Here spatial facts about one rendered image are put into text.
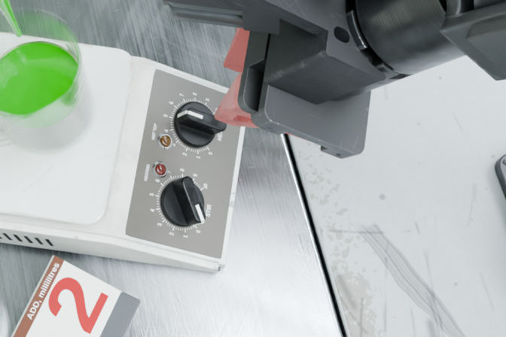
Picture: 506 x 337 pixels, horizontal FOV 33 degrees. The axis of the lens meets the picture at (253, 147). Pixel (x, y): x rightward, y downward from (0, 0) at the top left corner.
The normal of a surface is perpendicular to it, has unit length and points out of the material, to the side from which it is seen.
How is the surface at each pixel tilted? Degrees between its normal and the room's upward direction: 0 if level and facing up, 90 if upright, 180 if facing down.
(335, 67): 89
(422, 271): 0
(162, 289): 0
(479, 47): 90
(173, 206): 30
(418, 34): 75
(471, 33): 60
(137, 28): 0
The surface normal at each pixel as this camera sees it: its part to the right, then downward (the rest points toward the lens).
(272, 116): 0.55, -0.18
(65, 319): 0.63, 0.01
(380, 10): -0.80, 0.18
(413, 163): 0.05, -0.31
